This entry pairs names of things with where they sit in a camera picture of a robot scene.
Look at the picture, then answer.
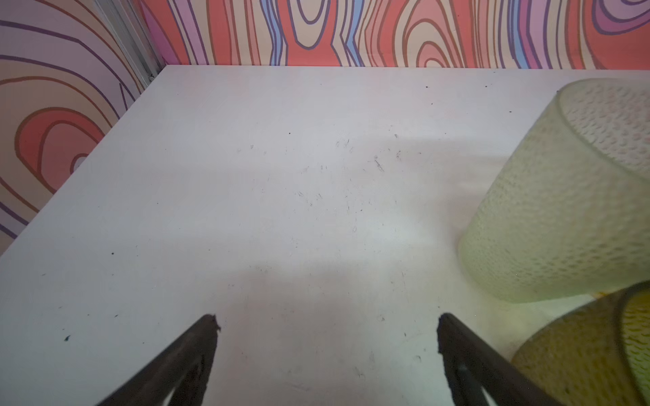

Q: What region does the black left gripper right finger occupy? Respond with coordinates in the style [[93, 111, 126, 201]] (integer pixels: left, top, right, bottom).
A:
[[437, 313, 559, 405]]

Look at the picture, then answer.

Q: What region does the pale yellow textured cup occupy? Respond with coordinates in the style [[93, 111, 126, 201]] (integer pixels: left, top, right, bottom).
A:
[[458, 79, 649, 303]]

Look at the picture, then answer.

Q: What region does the olive textured cup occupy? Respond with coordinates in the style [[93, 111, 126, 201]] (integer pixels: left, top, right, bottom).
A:
[[512, 282, 649, 405]]

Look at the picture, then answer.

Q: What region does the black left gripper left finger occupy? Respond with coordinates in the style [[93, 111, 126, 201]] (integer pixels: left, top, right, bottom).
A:
[[100, 314, 221, 405]]

